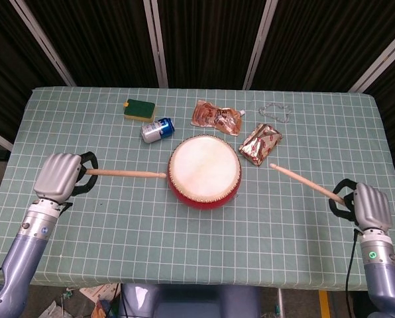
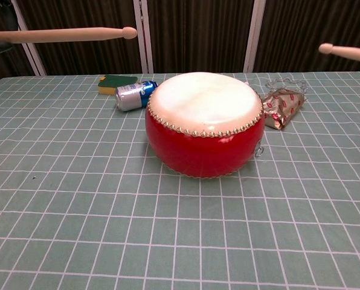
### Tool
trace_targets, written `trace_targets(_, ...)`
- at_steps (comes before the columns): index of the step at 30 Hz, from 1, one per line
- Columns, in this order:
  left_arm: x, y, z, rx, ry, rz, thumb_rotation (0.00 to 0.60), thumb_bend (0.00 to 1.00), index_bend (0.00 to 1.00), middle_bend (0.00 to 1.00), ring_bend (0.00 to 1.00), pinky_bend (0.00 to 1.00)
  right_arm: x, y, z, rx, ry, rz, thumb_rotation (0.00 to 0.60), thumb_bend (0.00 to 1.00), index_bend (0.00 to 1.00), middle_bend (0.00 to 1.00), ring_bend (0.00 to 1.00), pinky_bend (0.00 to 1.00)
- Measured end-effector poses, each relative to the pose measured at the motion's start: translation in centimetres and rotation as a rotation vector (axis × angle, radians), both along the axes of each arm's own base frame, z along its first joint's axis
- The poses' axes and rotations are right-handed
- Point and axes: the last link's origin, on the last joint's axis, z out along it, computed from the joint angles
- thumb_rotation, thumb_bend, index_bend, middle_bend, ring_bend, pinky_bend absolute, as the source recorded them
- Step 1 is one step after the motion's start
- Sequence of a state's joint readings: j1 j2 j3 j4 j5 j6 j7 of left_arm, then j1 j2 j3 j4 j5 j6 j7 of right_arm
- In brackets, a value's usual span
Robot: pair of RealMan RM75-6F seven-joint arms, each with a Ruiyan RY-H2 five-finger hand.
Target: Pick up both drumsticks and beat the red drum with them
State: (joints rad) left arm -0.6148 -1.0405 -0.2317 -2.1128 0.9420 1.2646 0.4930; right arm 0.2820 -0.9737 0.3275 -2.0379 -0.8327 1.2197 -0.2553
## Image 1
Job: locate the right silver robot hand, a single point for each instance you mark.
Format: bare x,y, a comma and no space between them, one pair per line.
371,205

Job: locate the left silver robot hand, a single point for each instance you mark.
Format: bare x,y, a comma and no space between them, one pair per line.
56,177

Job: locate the wooden drumstick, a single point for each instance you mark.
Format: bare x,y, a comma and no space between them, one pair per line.
303,180
124,173

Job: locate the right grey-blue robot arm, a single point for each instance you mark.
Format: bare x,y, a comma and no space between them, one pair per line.
381,268

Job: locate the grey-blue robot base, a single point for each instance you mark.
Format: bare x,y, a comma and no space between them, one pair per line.
191,301

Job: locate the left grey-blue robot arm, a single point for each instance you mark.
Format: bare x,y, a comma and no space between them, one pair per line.
22,251

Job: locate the red drum with white skin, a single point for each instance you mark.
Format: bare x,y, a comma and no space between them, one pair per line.
204,167

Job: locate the green grid tablecloth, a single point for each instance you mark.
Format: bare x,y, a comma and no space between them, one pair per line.
197,245

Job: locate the green and yellow sponge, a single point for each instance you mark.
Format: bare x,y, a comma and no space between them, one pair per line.
140,107

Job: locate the blue and silver soda can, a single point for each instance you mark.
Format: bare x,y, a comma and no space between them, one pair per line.
156,130

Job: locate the scattered papers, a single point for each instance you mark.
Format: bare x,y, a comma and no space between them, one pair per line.
94,295

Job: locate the gold foil snack packet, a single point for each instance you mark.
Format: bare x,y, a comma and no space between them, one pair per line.
260,144

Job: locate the orange sauce pouch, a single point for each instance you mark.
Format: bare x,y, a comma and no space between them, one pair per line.
217,117

